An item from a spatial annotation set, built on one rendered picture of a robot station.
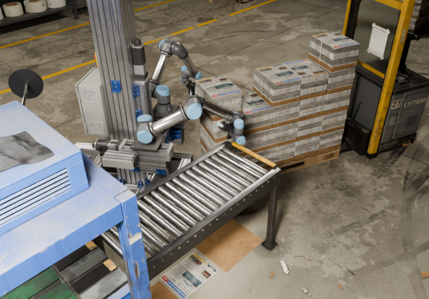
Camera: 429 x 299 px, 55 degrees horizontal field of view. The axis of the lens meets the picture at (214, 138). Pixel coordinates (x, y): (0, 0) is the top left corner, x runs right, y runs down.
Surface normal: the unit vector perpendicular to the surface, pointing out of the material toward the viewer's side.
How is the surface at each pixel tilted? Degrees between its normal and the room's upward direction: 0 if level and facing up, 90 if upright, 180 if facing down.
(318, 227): 0
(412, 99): 90
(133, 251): 90
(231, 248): 0
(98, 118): 90
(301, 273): 0
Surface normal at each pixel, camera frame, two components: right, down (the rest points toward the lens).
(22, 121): -0.01, -0.83
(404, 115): 0.39, 0.51
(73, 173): 0.71, 0.39
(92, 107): -0.18, 0.55
